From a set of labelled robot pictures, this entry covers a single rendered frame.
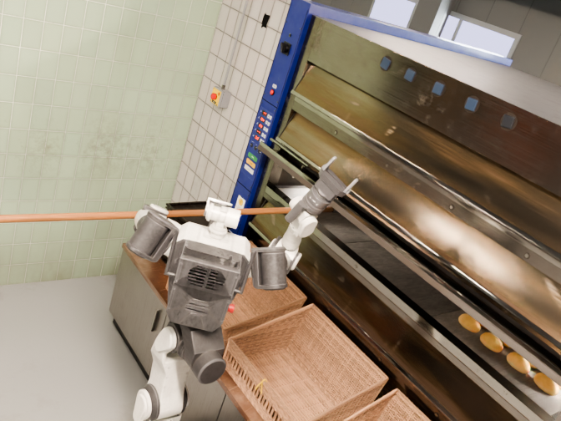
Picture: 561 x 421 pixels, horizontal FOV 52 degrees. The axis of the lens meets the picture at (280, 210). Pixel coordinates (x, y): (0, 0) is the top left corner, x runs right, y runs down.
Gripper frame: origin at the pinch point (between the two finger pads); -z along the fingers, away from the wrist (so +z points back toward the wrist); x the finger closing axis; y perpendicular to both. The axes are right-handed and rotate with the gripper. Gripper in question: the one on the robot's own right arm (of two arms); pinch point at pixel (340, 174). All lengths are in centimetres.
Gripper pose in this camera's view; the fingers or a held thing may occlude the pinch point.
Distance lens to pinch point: 202.8
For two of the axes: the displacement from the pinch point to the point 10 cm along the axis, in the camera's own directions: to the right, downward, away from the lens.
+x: -6.7, -7.3, 1.4
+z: -5.3, 6.0, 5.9
